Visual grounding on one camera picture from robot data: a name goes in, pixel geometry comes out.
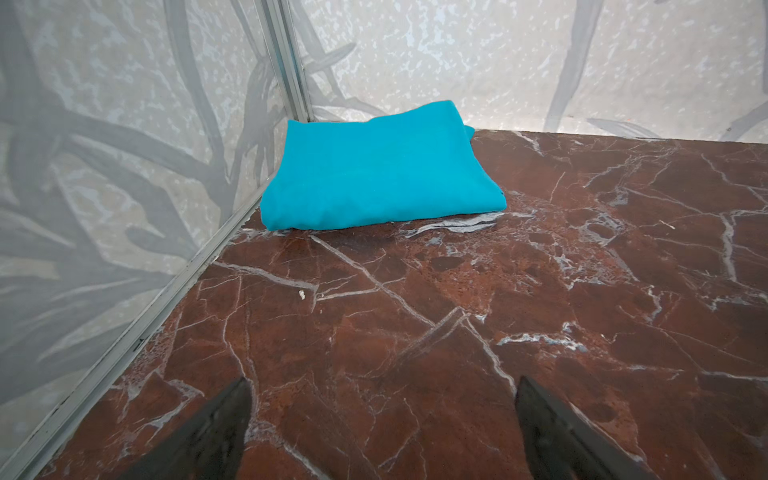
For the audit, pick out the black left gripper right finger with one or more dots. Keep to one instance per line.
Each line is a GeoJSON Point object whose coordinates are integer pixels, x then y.
{"type": "Point", "coordinates": [560, 445]}

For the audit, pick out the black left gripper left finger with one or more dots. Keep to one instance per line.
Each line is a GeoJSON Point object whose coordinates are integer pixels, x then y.
{"type": "Point", "coordinates": [209, 445]}

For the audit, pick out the folded teal t-shirt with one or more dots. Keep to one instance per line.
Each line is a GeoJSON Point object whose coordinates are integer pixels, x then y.
{"type": "Point", "coordinates": [409, 166]}

